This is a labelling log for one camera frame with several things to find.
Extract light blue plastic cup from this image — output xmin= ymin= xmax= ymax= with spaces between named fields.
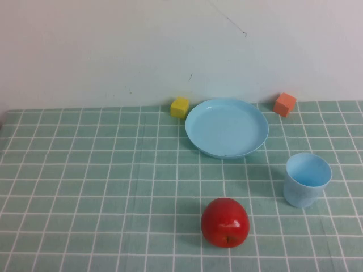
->
xmin=283 ymin=152 xmax=333 ymax=209

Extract light blue plastic plate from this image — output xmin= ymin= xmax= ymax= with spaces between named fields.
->
xmin=185 ymin=97 xmax=269 ymax=159

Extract yellow foam cube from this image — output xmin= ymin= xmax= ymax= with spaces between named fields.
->
xmin=170 ymin=97 xmax=190 ymax=119

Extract red apple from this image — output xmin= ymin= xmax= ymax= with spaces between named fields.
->
xmin=200 ymin=197 xmax=251 ymax=249

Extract orange foam cube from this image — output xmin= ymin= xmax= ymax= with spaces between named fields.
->
xmin=273 ymin=92 xmax=297 ymax=117

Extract green checked tablecloth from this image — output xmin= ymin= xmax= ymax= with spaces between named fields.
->
xmin=0 ymin=100 xmax=363 ymax=272

